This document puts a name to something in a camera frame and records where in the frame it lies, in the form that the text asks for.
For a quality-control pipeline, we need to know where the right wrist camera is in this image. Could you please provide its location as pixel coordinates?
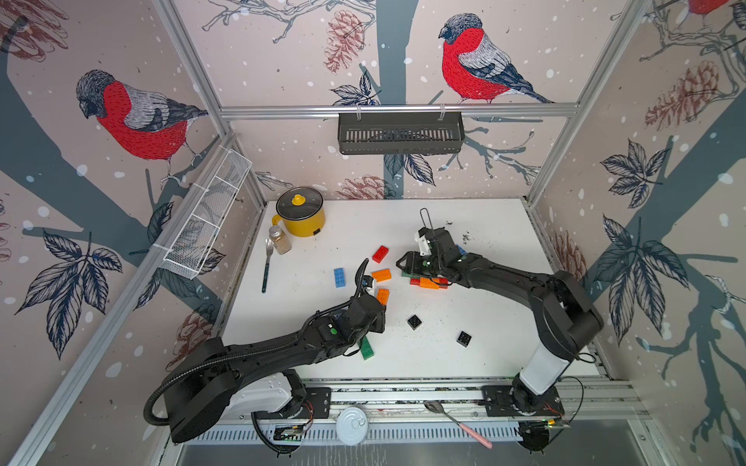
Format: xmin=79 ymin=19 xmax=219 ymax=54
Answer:
xmin=415 ymin=232 xmax=431 ymax=256

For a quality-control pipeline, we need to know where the blue lego brick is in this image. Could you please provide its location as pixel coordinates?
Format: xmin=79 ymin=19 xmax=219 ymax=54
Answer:
xmin=333 ymin=268 xmax=347 ymax=289

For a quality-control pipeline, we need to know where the orange lego brick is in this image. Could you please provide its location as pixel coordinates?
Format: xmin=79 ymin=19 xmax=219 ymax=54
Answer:
xmin=419 ymin=278 xmax=440 ymax=289
xmin=376 ymin=289 xmax=390 ymax=306
xmin=371 ymin=269 xmax=392 ymax=283

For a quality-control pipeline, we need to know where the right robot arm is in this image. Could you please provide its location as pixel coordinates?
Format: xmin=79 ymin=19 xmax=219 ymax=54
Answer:
xmin=396 ymin=227 xmax=603 ymax=415

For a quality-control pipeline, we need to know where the yellow pot with lid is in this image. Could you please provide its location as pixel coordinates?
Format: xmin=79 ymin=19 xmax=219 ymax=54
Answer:
xmin=272 ymin=186 xmax=326 ymax=238

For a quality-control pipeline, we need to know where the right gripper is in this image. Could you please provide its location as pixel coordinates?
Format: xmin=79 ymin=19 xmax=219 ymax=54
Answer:
xmin=396 ymin=249 xmax=449 ymax=277

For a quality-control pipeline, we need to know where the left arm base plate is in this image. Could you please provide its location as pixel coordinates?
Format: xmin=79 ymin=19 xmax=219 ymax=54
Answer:
xmin=256 ymin=388 xmax=331 ymax=421

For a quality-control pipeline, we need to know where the small glass jar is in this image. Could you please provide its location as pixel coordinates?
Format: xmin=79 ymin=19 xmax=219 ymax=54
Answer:
xmin=269 ymin=225 xmax=291 ymax=256

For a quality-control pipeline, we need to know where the red lego brick back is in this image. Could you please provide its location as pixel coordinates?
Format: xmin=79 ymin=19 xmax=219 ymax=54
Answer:
xmin=372 ymin=246 xmax=390 ymax=263

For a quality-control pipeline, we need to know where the orange lego brick front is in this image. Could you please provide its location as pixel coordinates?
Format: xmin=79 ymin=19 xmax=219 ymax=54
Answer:
xmin=376 ymin=289 xmax=390 ymax=306

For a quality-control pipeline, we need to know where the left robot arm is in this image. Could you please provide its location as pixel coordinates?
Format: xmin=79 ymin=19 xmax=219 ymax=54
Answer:
xmin=143 ymin=260 xmax=386 ymax=443

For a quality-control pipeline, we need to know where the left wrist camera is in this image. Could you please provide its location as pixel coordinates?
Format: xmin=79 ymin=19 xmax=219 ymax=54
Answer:
xmin=361 ymin=275 xmax=377 ymax=296

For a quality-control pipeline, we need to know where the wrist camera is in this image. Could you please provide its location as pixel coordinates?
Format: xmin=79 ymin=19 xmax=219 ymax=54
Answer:
xmin=415 ymin=232 xmax=431 ymax=256
xmin=361 ymin=275 xmax=377 ymax=296

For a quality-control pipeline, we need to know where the white wire wall basket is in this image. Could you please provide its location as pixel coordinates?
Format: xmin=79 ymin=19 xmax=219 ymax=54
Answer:
xmin=160 ymin=147 xmax=253 ymax=280

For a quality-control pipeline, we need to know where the black wire shelf basket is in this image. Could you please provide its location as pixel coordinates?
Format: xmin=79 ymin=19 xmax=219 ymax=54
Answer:
xmin=337 ymin=112 xmax=465 ymax=155

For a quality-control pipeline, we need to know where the dark green lego brick front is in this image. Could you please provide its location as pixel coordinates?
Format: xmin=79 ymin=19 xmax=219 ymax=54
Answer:
xmin=359 ymin=337 xmax=375 ymax=360

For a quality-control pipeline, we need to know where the black lego brick attached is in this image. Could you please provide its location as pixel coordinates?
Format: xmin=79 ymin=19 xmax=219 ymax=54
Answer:
xmin=457 ymin=331 xmax=472 ymax=348

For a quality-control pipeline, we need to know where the black small lego brick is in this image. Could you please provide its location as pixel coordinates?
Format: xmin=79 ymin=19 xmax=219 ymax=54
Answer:
xmin=407 ymin=315 xmax=422 ymax=330

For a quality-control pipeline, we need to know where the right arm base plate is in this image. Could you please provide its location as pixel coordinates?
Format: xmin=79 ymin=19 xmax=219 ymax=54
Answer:
xmin=479 ymin=384 xmax=565 ymax=417

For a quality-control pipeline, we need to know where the pink handled spoon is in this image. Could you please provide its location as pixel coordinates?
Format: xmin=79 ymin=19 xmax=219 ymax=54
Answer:
xmin=424 ymin=400 xmax=493 ymax=450

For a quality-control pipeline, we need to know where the white round lid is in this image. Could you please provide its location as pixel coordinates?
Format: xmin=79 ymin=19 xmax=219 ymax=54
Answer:
xmin=335 ymin=407 xmax=369 ymax=447

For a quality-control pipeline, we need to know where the teal handled spoon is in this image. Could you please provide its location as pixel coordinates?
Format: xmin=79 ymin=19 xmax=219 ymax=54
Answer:
xmin=261 ymin=239 xmax=274 ymax=293

